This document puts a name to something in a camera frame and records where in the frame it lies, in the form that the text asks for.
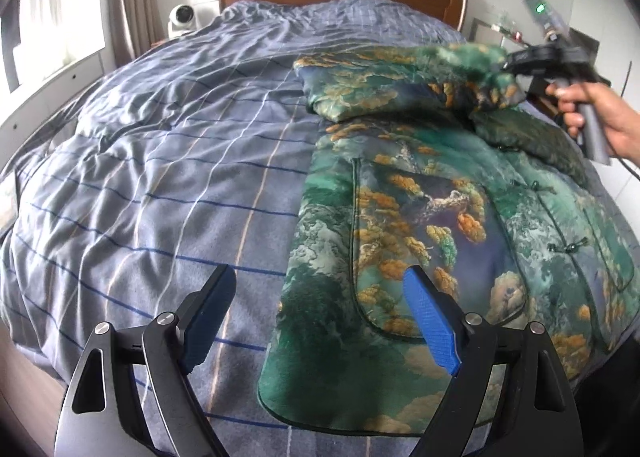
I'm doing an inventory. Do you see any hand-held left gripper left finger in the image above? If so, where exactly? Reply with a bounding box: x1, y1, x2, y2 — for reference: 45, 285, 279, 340
55, 264, 237, 457

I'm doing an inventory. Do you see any white round fan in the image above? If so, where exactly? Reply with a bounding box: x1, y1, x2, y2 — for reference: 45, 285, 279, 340
167, 4, 197, 39

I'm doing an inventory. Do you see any green printed padded jacket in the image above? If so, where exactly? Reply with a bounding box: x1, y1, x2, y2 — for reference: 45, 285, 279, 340
257, 42, 640, 438

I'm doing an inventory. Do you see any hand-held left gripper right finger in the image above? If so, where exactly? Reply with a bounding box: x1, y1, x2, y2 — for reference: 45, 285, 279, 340
402, 266, 586, 457

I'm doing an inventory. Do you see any black cable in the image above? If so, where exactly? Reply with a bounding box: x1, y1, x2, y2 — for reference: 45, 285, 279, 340
612, 154, 640, 181

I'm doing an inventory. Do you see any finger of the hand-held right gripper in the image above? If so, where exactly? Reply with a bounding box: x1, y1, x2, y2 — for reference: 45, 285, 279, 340
499, 50, 538, 76

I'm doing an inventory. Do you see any white sheer curtain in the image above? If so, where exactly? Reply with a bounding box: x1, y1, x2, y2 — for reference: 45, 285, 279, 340
30, 0, 106, 63

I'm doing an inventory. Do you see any white window bench cabinet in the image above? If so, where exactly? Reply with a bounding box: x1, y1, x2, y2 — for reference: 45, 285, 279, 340
0, 44, 108, 163

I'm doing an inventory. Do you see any person's right hand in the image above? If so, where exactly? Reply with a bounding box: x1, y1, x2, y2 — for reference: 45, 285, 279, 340
545, 82, 640, 158

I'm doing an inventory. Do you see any blue plaid duvet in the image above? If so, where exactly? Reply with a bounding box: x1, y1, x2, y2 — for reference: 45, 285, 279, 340
0, 0, 623, 443

